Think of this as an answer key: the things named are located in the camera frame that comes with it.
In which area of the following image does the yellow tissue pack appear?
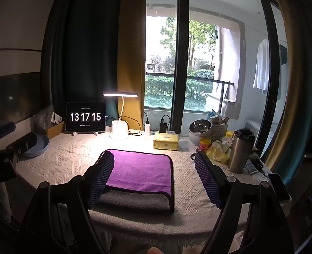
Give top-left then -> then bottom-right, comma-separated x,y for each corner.
153,132 -> 179,151

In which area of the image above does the black balcony railing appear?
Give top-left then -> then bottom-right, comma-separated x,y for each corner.
145,71 -> 235,104

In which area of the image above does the black lamp cable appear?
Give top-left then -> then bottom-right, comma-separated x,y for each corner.
119,116 -> 143,136

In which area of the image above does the clear plastic bag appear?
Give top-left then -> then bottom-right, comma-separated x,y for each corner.
30,105 -> 56,136

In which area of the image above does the yellow plastic bag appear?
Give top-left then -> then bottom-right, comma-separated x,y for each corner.
206,140 -> 232,164

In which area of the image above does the teal hanging garment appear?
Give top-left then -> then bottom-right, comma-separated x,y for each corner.
278,45 -> 289,66

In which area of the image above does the purple towel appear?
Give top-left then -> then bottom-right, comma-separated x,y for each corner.
103,149 -> 175,213

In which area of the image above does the yellow jar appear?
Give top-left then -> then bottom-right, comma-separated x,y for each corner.
199,138 -> 212,152

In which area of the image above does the yellow curtain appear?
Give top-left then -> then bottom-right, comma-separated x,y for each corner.
117,0 -> 146,123

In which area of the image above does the white slotted basket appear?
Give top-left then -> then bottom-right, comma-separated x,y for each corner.
210,123 -> 229,141

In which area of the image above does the steel bowl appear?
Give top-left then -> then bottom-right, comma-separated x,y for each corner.
189,120 -> 213,135

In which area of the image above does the steel tumbler with black lid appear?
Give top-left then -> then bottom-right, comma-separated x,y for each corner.
228,128 -> 256,174

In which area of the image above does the blue bowl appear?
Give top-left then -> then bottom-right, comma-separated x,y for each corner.
22,134 -> 51,157

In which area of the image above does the white desk lamp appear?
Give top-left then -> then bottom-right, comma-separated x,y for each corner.
102,92 -> 139,139

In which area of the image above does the tablet with clock display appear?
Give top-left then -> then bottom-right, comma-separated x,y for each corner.
65,102 -> 107,133

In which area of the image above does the black window frame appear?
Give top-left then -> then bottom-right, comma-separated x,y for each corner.
170,0 -> 190,135

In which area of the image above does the white paper roll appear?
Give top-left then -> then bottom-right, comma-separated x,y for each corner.
222,136 -> 236,149

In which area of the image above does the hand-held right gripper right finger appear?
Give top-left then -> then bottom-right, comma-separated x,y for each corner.
194,151 -> 295,254

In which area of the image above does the cardboard box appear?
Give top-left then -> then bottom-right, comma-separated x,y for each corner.
47,122 -> 66,139

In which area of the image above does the white hanging shirt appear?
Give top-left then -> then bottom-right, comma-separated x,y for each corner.
253,39 -> 270,95

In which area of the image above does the black smartphone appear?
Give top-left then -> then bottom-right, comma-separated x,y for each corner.
267,173 -> 291,202

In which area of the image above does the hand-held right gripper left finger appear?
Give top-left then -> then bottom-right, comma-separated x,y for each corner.
21,150 -> 115,254

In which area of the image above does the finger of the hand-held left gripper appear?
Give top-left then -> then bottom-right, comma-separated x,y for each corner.
5,133 -> 38,162
0,122 -> 17,145

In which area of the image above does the dark green curtain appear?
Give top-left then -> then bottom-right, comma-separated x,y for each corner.
51,0 -> 125,121

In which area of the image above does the grey towel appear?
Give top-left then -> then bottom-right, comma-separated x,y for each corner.
97,186 -> 172,213

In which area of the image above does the white tablet stand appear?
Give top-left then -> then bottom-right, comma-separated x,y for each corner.
71,130 -> 99,136

